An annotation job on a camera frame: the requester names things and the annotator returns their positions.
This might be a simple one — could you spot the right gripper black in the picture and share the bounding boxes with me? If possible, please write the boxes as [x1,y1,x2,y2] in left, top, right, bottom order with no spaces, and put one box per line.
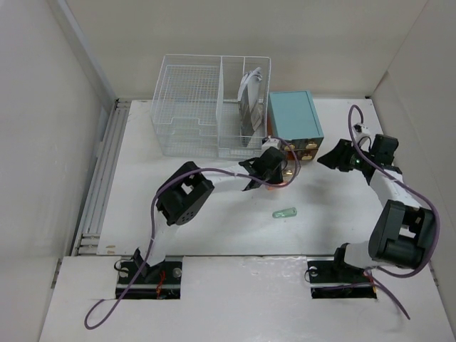
[316,138,373,172]

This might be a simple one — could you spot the grey setup guide booklet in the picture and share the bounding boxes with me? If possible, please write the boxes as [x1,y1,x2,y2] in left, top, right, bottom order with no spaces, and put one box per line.
[237,78,262,147]

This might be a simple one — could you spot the teal orange drawer box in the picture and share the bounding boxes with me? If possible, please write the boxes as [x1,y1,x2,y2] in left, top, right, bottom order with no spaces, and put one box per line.
[266,90,324,162]

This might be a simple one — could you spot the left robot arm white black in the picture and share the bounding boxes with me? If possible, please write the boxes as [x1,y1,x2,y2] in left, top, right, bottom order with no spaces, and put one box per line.
[133,147,286,283]

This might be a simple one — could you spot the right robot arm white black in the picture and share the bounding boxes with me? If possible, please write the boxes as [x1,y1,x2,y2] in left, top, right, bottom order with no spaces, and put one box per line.
[317,135,438,281]

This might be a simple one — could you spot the green translucent capsule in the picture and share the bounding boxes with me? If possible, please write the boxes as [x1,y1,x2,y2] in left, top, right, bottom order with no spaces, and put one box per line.
[272,207,297,219]

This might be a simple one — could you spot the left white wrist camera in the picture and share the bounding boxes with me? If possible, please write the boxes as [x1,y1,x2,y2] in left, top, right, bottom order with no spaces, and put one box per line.
[261,137,281,152]

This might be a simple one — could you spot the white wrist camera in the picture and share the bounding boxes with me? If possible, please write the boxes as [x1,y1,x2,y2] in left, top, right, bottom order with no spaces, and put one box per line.
[261,137,281,152]
[352,123,371,147]

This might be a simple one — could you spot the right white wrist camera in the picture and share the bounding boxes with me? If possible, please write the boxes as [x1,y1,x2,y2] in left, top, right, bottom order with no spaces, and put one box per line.
[352,123,371,147]

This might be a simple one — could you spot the white wire desk organizer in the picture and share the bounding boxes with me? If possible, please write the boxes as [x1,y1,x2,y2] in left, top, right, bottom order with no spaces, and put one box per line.
[150,54,271,160]

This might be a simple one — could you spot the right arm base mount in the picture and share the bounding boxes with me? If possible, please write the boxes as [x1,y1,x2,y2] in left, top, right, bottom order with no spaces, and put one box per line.
[304,244,377,299]

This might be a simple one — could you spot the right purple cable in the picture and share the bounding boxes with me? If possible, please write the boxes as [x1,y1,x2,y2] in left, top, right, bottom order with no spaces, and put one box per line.
[348,104,442,320]

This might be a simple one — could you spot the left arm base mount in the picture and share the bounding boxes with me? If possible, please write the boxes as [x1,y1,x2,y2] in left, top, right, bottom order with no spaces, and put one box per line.
[113,249,183,300]

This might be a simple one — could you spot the aluminium rail frame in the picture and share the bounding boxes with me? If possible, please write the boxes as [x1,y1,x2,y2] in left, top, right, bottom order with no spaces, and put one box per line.
[69,99,131,257]

